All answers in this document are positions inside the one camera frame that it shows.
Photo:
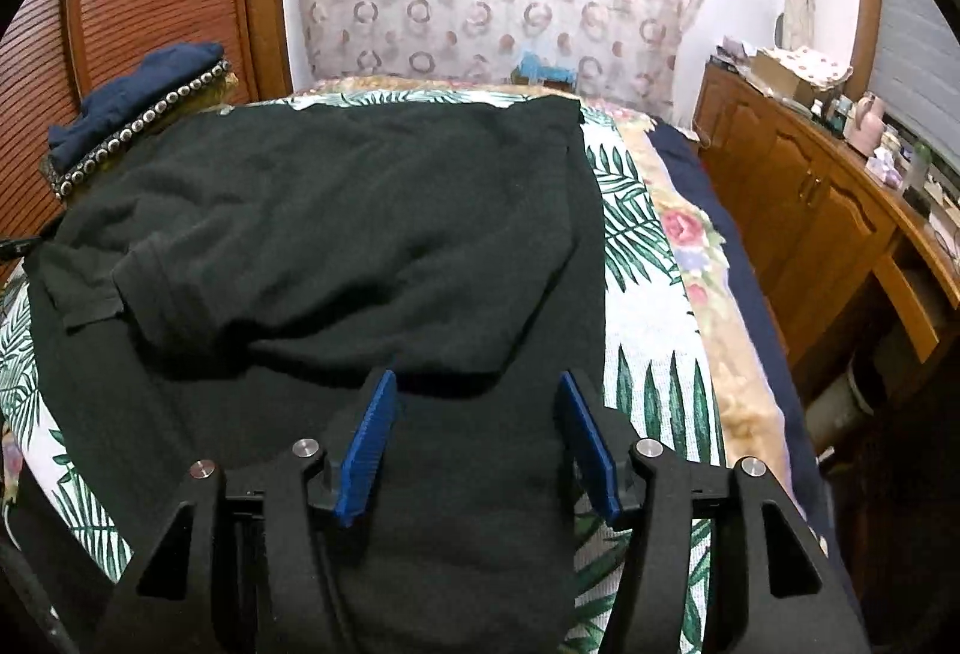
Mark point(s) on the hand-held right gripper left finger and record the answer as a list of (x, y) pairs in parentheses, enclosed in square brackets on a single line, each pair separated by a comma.
[(364, 451)]

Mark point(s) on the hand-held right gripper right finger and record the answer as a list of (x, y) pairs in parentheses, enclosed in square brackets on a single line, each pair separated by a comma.
[(592, 455)]

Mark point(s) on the black t-shirt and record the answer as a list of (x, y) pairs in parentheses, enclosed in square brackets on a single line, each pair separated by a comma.
[(337, 234)]

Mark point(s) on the leaf print blanket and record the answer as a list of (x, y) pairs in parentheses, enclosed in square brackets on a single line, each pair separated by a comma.
[(660, 399)]

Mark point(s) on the navy bed sheet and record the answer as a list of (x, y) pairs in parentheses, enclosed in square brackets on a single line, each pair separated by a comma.
[(735, 264)]

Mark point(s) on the floral blanket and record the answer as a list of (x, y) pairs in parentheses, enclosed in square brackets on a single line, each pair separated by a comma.
[(697, 234)]

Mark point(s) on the waste bin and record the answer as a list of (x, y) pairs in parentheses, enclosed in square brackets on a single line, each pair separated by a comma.
[(840, 406)]

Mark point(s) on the wooden sideboard cabinet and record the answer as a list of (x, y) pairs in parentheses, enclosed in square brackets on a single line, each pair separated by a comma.
[(795, 189)]

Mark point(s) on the box with blue contents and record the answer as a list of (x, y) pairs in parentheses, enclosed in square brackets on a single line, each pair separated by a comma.
[(544, 70)]

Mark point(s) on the pink tissue box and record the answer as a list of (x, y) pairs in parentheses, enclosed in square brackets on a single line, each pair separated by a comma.
[(885, 166)]

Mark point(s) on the row of toiletry bottles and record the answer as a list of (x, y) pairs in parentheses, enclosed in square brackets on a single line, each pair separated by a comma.
[(832, 110)]

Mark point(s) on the pink pouch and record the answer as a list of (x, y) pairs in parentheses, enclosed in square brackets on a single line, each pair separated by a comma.
[(731, 50)]

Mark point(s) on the pink thermos jug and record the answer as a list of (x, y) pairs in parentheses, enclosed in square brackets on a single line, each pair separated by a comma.
[(862, 121)]

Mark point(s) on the green bottle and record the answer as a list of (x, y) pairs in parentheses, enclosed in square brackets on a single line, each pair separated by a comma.
[(916, 166)]

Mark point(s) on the white printed cloth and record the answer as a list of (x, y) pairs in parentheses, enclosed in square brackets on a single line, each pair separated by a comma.
[(814, 65)]

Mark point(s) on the grey window blind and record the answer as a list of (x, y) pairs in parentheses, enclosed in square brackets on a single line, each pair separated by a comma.
[(922, 46)]

